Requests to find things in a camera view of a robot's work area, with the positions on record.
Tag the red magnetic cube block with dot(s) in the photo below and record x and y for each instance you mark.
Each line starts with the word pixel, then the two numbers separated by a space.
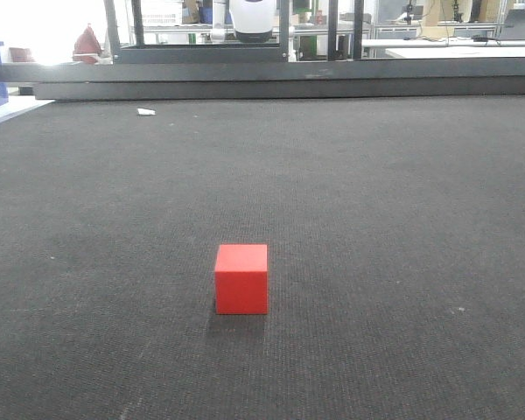
pixel 241 279

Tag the small white paper scrap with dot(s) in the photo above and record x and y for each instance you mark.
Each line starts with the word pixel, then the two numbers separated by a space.
pixel 145 112

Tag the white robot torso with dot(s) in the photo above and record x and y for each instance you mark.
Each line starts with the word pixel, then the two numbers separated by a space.
pixel 252 21

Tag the white background table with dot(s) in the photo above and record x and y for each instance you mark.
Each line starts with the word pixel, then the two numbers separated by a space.
pixel 447 48

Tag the red bag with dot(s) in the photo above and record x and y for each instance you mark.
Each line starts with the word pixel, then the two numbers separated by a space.
pixel 87 48

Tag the black metal table frame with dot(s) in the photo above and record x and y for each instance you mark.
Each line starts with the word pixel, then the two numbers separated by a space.
pixel 145 72

